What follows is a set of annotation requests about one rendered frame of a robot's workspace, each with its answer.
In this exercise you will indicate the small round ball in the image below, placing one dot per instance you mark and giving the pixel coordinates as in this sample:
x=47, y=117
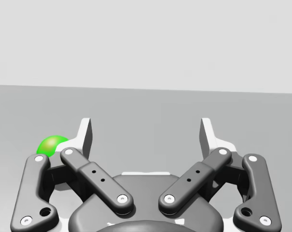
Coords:
x=49, y=145

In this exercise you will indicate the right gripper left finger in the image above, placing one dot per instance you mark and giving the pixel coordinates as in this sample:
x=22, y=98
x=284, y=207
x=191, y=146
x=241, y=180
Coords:
x=97, y=178

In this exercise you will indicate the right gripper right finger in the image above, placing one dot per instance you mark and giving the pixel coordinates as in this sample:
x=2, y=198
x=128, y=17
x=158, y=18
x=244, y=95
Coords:
x=194, y=178

